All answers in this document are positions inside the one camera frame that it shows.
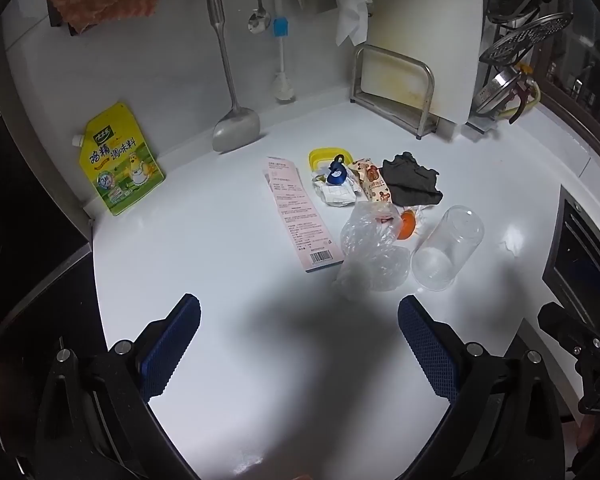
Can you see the clear plastic bag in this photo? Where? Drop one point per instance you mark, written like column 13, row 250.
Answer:
column 370, row 260

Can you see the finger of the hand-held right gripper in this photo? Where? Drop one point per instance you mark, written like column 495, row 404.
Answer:
column 560, row 325

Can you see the white brush with blue grip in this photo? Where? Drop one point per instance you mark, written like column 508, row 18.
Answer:
column 283, row 87

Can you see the white cutting board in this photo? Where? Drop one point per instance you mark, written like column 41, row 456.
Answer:
column 420, row 10

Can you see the pink paper box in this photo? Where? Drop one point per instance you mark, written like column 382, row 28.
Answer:
column 300, row 210

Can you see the metal spatula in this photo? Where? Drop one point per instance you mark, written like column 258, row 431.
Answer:
column 237, row 130

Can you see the clear plastic cup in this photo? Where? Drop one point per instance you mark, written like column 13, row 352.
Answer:
column 450, row 240

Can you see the orange peel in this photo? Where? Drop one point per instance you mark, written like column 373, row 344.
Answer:
column 407, row 225

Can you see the person's right hand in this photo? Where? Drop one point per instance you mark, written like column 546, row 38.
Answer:
column 587, row 432

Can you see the dark window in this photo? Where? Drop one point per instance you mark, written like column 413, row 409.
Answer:
column 585, row 60

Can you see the yellow oval lid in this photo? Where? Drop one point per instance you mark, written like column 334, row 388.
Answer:
column 316, row 157

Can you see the perforated metal steamer plate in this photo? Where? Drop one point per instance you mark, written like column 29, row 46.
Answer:
column 525, row 40

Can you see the black gas stove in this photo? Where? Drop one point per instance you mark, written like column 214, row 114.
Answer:
column 25, row 235

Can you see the metal colander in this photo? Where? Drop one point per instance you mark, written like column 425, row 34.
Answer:
column 497, row 90

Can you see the yellow curved tube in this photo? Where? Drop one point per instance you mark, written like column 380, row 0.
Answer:
column 532, row 100

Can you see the dark grey cloth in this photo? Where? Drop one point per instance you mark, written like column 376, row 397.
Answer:
column 410, row 180

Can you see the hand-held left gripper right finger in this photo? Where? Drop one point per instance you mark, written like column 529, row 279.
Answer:
column 430, row 350

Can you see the metal cutting board rack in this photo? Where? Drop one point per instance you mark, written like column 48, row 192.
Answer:
column 426, row 105

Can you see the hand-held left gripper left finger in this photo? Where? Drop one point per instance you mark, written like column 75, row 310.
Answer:
column 172, row 350

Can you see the white tissue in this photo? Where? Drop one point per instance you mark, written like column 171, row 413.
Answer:
column 340, row 195

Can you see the printed snack wrapper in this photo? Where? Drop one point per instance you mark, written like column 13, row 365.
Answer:
column 372, row 180

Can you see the white hanging cloth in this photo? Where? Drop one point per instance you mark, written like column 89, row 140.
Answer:
column 352, row 5

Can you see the yellow seasoning pouch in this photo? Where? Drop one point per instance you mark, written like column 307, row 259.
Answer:
column 120, row 165

